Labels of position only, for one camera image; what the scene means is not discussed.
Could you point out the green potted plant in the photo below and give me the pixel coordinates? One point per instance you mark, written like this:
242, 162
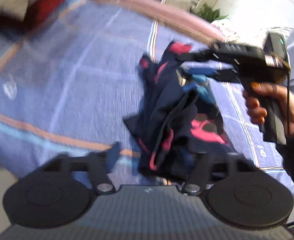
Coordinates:
208, 14

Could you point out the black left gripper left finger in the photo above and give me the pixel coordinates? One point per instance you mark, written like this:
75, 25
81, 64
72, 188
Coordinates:
61, 190

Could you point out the navy pink Mickey shirt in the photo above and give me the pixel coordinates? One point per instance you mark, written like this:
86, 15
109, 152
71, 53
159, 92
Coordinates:
176, 124

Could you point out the blue plaid bed sheet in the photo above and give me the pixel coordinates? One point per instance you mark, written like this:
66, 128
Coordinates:
68, 86

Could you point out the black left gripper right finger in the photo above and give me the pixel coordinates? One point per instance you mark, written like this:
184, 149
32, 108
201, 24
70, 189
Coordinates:
238, 193

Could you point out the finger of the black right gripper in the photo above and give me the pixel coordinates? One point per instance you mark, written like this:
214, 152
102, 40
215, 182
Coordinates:
199, 56
221, 75

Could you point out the floral beige blanket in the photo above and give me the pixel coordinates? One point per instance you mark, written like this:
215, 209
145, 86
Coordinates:
235, 32

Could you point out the right hand holding gripper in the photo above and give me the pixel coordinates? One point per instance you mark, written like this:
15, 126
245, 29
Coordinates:
271, 107

